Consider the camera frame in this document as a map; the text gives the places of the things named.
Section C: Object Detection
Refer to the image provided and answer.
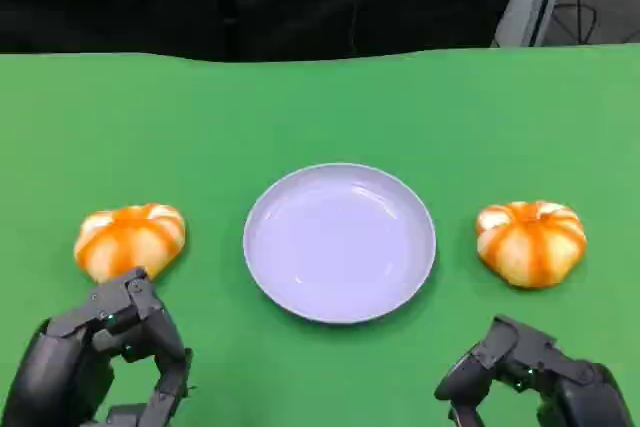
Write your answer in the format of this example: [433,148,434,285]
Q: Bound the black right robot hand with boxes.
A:
[433,315,634,427]

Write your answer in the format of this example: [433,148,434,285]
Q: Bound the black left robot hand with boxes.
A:
[0,266,195,427]

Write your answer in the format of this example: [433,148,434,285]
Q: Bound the orange and white bread roll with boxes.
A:
[73,203,188,284]
[475,200,588,290]

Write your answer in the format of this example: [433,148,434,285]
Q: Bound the lilac plate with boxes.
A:
[243,162,437,325]

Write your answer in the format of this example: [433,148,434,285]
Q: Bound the green table cloth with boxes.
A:
[0,41,640,427]

